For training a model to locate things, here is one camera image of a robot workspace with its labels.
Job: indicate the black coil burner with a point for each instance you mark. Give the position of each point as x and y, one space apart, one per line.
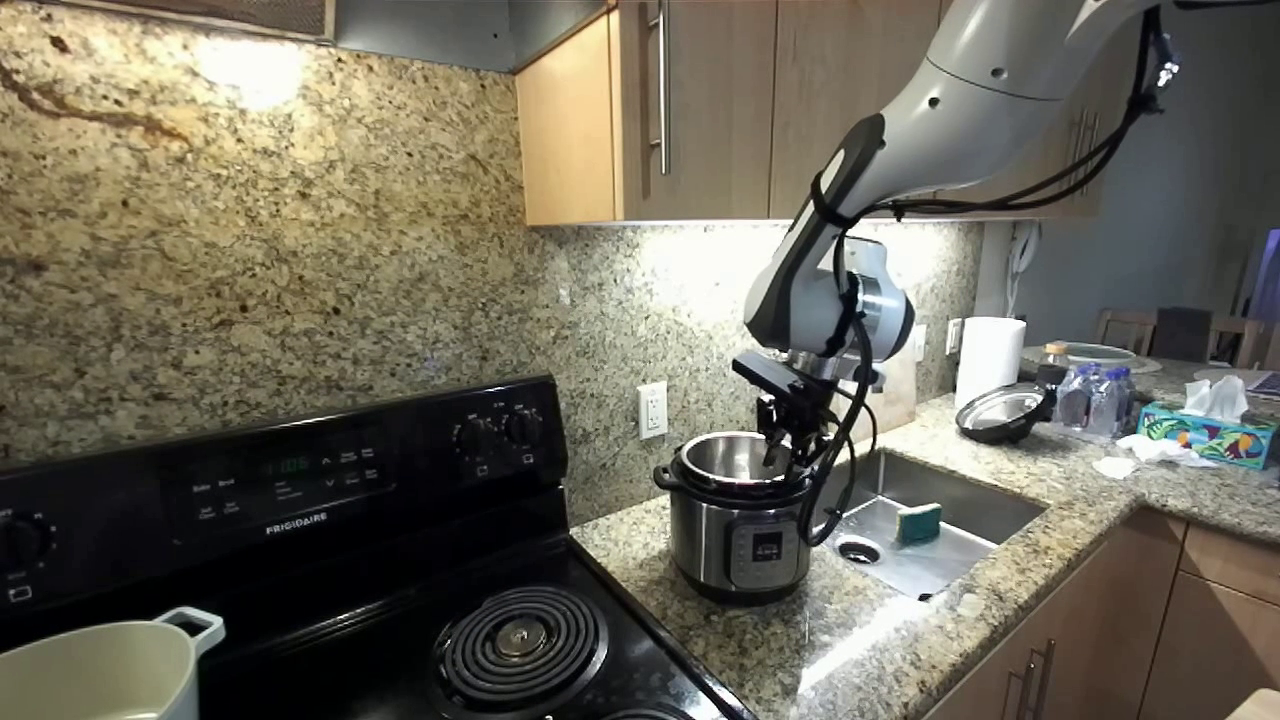
520 644

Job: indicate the range hood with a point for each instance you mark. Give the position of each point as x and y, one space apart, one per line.
426 26

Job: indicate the patterned tissue box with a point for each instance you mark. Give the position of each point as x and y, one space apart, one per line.
1205 434

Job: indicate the dark chair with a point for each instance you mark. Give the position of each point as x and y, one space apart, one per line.
1180 336

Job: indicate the white paper towel roll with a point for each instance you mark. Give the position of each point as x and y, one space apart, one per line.
988 363

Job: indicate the clear water bottle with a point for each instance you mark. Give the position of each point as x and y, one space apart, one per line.
1114 400
1078 400

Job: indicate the wooden cabinets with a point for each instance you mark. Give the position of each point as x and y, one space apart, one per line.
721 120
1146 626

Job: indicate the wooden lower cabinets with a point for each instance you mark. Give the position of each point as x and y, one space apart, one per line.
1146 626

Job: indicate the steel sink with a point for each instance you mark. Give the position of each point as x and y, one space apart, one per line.
962 505

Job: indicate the steel and black pressure cooker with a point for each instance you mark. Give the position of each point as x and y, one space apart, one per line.
734 542

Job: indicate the wooden upper cabinets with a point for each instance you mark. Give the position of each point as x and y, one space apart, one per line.
721 120

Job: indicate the black electric stove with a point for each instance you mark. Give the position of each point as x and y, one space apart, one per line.
265 532

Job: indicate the white wall outlet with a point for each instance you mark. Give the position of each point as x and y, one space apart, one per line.
655 409

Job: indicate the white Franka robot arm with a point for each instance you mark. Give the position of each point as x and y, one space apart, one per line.
986 94

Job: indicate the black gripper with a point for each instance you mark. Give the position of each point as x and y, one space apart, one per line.
798 404

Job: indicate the green sponge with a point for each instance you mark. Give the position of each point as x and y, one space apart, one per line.
917 526

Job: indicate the black bowl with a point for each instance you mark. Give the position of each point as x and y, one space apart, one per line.
1000 415

